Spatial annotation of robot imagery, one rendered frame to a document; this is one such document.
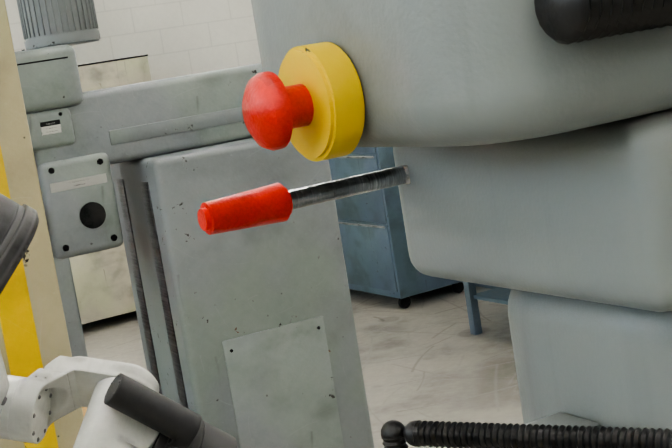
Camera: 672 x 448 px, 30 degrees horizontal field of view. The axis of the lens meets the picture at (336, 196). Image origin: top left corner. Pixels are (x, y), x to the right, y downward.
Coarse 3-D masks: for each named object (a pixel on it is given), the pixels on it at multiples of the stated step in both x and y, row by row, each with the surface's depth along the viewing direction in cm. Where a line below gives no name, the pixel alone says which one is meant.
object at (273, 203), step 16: (352, 176) 77; (368, 176) 78; (384, 176) 78; (400, 176) 79; (256, 192) 74; (272, 192) 74; (288, 192) 75; (304, 192) 75; (320, 192) 76; (336, 192) 76; (352, 192) 77; (208, 208) 72; (224, 208) 72; (240, 208) 73; (256, 208) 73; (272, 208) 74; (288, 208) 74; (208, 224) 72; (224, 224) 72; (240, 224) 73; (256, 224) 74
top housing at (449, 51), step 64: (256, 0) 71; (320, 0) 65; (384, 0) 60; (448, 0) 57; (512, 0) 56; (384, 64) 61; (448, 64) 57; (512, 64) 56; (576, 64) 57; (640, 64) 58; (384, 128) 62; (448, 128) 58; (512, 128) 57; (576, 128) 59
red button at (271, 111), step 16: (256, 80) 63; (272, 80) 62; (256, 96) 62; (272, 96) 62; (288, 96) 62; (304, 96) 63; (256, 112) 63; (272, 112) 62; (288, 112) 62; (304, 112) 63; (256, 128) 63; (272, 128) 62; (288, 128) 62; (272, 144) 63
